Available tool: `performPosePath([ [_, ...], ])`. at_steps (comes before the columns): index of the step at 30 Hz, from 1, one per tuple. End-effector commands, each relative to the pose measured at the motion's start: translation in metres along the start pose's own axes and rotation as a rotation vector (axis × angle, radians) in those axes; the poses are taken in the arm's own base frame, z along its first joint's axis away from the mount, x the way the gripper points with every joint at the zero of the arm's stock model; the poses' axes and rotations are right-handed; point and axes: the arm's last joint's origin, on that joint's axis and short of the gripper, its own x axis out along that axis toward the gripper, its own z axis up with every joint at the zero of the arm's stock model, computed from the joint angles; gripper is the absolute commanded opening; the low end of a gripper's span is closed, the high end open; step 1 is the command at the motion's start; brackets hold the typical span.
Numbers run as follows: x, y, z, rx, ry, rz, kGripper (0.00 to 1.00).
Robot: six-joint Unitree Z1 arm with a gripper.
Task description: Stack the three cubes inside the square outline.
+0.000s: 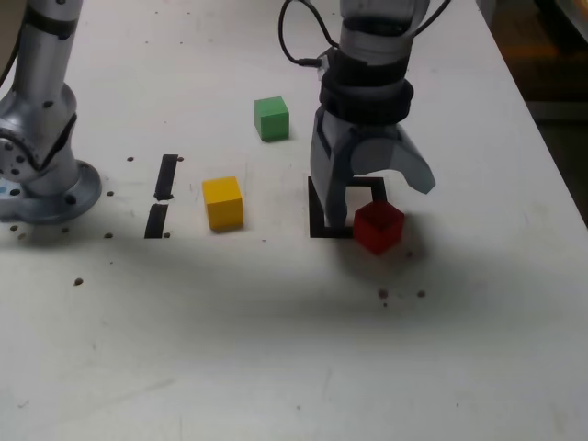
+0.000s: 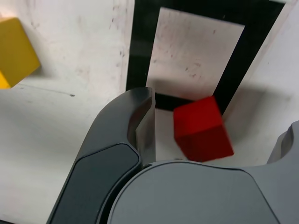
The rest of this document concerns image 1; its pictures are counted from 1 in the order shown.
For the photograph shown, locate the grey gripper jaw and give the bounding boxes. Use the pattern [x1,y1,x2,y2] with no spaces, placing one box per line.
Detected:
[390,123,437,196]

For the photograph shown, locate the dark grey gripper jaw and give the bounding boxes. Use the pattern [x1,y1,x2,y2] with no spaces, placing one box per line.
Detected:
[310,107,356,229]

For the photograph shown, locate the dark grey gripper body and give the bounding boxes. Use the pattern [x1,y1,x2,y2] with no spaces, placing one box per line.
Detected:
[342,119,402,141]

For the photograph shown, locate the red cube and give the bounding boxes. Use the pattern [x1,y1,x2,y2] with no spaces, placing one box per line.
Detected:
[352,200,406,255]

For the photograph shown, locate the green cube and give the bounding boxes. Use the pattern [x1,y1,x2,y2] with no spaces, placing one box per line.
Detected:
[253,96,290,141]

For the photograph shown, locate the yellow cube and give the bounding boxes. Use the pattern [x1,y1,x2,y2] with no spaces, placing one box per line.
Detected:
[201,175,244,232]

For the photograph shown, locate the black tape square outline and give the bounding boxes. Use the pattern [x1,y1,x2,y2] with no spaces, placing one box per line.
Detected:
[306,175,389,241]

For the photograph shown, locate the black tape strip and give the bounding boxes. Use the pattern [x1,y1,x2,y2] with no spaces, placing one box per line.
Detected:
[143,153,179,240]

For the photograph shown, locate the black cable with plug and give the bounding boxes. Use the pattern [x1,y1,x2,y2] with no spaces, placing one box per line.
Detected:
[277,0,342,71]

